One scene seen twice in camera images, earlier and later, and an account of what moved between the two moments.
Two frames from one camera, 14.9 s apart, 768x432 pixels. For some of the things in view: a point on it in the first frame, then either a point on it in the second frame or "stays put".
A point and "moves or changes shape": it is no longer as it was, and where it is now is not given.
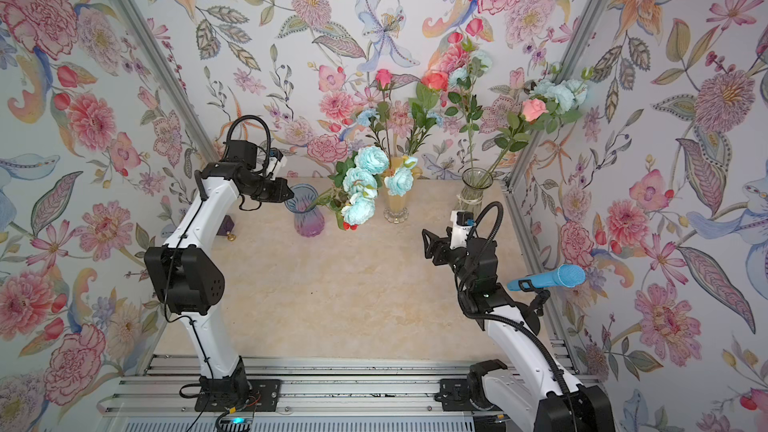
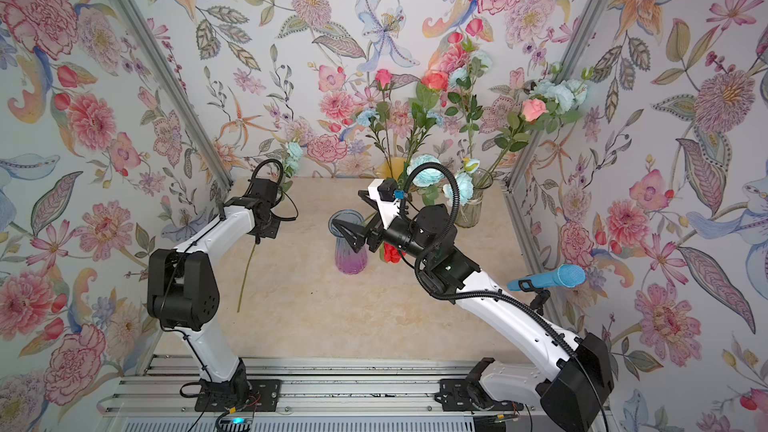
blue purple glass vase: (309, 220) -> (348, 259)
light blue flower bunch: (357, 180) -> (430, 175)
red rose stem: (344, 226) moves or changes shape
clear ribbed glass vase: (475, 181) stays put
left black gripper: (277, 195) -> (273, 230)
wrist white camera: (462, 223) -> (383, 190)
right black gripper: (440, 246) -> (385, 235)
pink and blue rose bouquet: (546, 105) stays put
